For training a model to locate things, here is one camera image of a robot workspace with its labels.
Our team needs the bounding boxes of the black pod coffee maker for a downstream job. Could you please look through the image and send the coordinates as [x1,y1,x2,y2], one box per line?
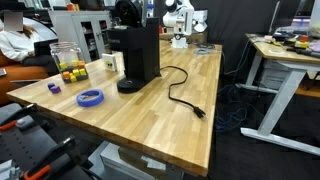
[106,0,162,94]

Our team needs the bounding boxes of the small white box yellow print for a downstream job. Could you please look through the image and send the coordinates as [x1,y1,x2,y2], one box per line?
[101,53,118,73]

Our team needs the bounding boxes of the blue tape roll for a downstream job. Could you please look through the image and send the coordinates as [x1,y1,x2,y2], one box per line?
[75,88,105,108]

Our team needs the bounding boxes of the white computer case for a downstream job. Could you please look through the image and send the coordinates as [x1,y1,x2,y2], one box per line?
[88,141,184,180]

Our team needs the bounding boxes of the glass jar of colourful blocks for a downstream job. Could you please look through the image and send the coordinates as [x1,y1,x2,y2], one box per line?
[49,41,90,84]

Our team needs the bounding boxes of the black backdrop panel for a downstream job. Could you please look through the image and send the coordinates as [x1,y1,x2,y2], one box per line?
[189,0,281,78]

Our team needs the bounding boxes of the purple cube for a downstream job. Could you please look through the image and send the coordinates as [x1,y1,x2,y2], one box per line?
[49,85,62,95]

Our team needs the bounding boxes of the white printer box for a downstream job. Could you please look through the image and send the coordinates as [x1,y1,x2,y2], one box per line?
[259,59,294,91]

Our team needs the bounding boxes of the black laptop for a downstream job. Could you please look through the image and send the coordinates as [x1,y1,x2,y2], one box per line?
[33,38,59,58]

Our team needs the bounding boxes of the white-legged wooden-top desk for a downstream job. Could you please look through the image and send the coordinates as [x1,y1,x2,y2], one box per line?
[234,33,320,158]

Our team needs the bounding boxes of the orange sofa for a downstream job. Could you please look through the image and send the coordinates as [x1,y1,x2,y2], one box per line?
[0,49,51,106]

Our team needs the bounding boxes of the black tool cart with clamps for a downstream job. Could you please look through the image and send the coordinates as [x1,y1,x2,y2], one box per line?
[0,103,101,180]

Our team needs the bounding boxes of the computer monitor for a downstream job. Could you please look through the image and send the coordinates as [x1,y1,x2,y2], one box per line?
[268,0,320,34]

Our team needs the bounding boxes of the seated person in white top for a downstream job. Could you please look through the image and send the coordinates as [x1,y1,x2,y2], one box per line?
[0,9,59,76]

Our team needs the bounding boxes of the black power cord with plug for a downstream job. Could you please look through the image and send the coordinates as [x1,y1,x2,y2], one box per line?
[159,65,208,120]

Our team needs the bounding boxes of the grey coiled cable ring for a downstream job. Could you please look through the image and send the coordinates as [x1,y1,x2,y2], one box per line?
[193,48,211,56]

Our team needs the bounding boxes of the dark coiled cable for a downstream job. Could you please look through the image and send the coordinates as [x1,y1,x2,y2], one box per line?
[194,42,218,51]

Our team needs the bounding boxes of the blue floor cables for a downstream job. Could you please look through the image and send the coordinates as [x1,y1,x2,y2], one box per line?
[214,83,249,134]

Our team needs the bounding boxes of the grey table frame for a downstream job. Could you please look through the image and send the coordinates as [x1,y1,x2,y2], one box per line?
[165,163,185,180]

